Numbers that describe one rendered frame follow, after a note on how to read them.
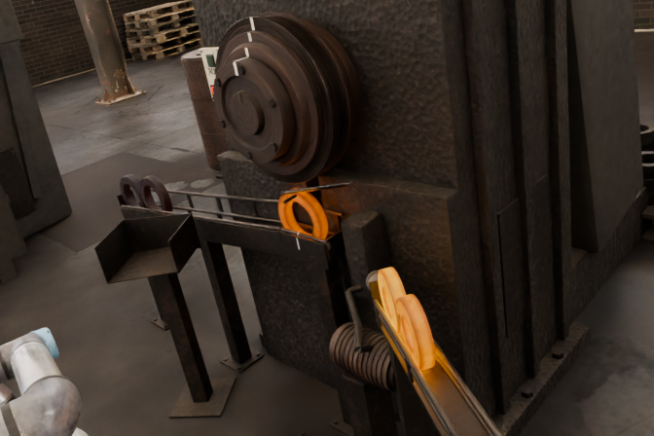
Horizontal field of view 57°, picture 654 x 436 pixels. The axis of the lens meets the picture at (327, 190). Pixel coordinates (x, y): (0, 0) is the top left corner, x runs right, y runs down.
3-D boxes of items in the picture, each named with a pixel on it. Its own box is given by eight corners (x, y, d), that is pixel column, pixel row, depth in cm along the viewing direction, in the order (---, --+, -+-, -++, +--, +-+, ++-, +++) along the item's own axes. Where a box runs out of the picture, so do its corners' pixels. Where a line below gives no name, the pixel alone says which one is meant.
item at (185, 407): (176, 381, 242) (122, 219, 215) (238, 378, 237) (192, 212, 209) (156, 418, 224) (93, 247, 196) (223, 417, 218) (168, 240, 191)
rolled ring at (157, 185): (156, 178, 237) (163, 175, 239) (133, 177, 251) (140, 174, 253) (170, 221, 243) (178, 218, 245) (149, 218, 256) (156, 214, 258)
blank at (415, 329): (405, 281, 132) (390, 285, 132) (429, 312, 118) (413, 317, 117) (416, 344, 137) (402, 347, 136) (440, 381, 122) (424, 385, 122)
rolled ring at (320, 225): (314, 197, 171) (322, 193, 173) (272, 187, 184) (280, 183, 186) (325, 254, 178) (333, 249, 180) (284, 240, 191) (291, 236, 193)
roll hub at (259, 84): (238, 151, 179) (216, 56, 168) (305, 163, 160) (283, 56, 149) (224, 158, 175) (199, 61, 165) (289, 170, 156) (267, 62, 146)
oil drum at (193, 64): (248, 141, 531) (225, 39, 497) (295, 148, 490) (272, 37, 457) (193, 165, 494) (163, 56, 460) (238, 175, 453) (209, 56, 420)
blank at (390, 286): (386, 256, 147) (373, 260, 147) (405, 281, 132) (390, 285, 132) (396, 313, 152) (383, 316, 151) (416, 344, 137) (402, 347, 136)
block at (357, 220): (376, 277, 180) (363, 204, 171) (396, 284, 175) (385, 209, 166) (351, 296, 174) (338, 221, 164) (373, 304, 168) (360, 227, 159)
